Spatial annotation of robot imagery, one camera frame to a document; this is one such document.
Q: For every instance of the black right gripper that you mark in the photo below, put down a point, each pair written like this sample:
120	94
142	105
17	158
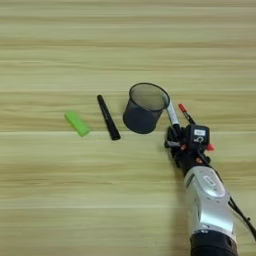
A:
188	156

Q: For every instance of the white marker with black cap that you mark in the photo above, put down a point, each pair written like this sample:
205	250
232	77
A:
172	115

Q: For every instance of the black mesh pen cup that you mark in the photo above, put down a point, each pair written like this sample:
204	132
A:
143	113

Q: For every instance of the black marker pen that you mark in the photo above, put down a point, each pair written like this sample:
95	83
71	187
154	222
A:
108	118

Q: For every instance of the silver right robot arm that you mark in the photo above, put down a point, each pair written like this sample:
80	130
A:
210	206

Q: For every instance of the black box with white label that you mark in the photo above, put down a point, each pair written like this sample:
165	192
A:
198	135

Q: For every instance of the red capped pen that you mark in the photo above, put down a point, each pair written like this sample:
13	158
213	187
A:
185	112

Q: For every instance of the green eraser block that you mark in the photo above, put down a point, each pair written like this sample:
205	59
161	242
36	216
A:
77	124

